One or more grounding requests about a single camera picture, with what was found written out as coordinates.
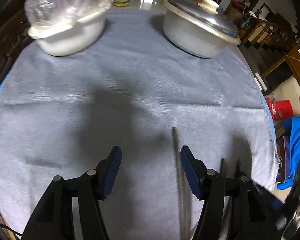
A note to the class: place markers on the white bowl with plastic bag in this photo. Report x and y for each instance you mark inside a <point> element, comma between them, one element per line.
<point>65,27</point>

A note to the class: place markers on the aluminium pot with lid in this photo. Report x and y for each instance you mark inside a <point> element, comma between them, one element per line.
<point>198,28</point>

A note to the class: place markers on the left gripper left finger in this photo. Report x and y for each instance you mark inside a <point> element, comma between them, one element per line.
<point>52,217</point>

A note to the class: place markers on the grey table cloth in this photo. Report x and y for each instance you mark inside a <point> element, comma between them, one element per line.
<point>62,115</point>

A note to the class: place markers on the dark metal chopstick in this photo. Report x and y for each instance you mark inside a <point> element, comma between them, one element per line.
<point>183,191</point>

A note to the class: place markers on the blue garment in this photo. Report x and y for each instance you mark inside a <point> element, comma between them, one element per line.
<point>292,127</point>

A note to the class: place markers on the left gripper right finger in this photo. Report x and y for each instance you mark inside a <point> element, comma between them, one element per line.
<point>251,215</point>

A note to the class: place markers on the red plastic stool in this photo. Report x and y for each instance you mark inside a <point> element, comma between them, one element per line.
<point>280,110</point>

